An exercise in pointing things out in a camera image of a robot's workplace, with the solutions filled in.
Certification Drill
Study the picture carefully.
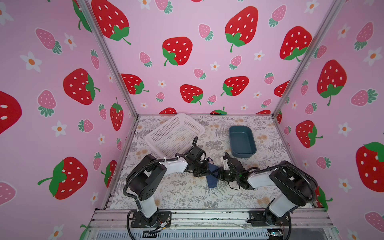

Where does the teal plastic tray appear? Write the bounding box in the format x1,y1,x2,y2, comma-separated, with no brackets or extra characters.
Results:
229,126,257,158

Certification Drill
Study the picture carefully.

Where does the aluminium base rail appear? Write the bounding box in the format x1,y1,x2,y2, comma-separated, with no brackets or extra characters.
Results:
84,209,340,240

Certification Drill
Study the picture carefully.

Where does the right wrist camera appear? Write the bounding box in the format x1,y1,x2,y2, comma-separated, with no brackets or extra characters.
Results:
223,157,245,174

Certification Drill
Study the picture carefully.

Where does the black corrugated cable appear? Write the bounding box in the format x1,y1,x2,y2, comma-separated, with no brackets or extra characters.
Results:
223,151,317,205
122,136,199,202

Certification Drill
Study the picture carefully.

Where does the white perforated plastic basket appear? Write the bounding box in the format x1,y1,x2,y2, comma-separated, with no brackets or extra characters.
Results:
145,113,205,158

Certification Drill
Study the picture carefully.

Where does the black corrugated right cable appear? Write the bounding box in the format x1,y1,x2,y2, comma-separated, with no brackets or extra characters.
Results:
223,151,317,205

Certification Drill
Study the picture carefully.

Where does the dark blue paper napkin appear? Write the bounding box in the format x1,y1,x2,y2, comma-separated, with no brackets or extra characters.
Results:
206,163,220,189

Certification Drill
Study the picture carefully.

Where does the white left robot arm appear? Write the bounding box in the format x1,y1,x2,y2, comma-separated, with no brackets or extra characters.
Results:
123,155,211,219

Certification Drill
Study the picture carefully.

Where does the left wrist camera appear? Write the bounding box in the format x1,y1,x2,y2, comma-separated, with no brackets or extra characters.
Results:
186,146,206,162

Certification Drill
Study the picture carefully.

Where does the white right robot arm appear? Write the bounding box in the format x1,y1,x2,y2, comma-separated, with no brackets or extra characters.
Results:
213,159,318,225

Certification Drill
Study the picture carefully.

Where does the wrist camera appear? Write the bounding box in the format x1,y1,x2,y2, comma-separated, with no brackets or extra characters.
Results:
186,146,206,162
223,157,245,174

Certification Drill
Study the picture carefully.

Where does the black corrugated left cable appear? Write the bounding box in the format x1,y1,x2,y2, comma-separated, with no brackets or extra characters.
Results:
122,136,199,202

